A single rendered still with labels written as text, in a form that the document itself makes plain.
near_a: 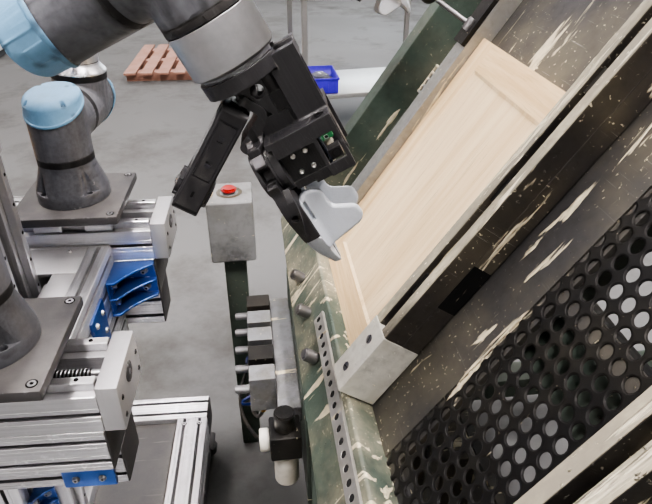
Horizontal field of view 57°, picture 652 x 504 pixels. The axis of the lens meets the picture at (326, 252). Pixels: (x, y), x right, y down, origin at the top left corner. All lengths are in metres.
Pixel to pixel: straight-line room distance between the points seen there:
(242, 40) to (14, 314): 0.62
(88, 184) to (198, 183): 0.84
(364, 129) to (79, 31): 1.12
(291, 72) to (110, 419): 0.66
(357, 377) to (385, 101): 0.79
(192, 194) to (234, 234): 1.04
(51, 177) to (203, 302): 1.52
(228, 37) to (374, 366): 0.63
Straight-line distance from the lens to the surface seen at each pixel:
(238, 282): 1.71
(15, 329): 0.98
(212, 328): 2.62
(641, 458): 0.60
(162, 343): 2.59
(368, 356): 0.96
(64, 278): 1.32
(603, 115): 0.87
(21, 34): 0.54
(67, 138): 1.33
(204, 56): 0.49
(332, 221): 0.56
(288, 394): 1.26
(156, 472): 1.87
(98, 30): 0.52
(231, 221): 1.57
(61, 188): 1.36
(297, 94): 0.51
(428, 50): 1.54
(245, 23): 0.49
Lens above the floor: 1.64
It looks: 32 degrees down
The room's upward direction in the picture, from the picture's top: straight up
